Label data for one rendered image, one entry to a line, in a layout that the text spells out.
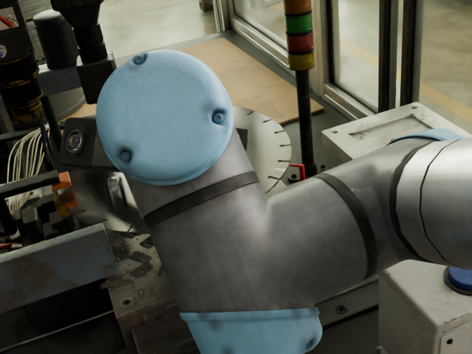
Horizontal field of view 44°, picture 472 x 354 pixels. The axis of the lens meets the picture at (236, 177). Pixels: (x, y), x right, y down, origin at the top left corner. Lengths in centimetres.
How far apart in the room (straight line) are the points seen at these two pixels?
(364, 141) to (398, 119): 8
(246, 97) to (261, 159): 64
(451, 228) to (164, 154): 15
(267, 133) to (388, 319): 31
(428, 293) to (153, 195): 40
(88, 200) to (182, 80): 48
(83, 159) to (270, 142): 36
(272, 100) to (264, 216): 106
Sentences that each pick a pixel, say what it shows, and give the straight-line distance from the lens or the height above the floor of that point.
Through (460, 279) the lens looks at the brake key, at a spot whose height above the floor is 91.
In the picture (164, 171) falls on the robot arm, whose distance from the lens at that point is 31.
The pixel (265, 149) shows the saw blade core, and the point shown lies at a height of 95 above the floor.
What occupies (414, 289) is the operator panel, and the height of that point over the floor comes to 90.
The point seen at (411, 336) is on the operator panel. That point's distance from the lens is 69.
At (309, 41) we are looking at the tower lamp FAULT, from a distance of 97.
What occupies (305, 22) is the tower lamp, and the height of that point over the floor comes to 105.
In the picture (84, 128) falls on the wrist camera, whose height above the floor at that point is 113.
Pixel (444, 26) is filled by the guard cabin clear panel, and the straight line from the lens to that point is 98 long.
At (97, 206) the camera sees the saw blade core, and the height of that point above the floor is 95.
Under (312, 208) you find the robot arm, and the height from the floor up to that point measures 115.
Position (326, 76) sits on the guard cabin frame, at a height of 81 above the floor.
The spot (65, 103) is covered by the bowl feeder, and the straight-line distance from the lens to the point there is 149.
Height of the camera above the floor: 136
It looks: 33 degrees down
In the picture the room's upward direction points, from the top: 9 degrees counter-clockwise
